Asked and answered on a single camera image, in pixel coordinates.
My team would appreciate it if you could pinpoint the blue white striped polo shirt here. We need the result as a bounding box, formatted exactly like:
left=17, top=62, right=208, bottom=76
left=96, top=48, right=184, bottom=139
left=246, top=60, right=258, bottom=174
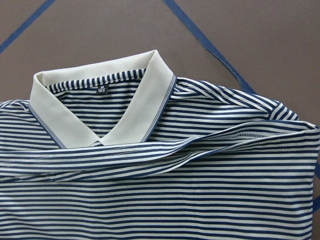
left=0, top=50, right=320, bottom=240

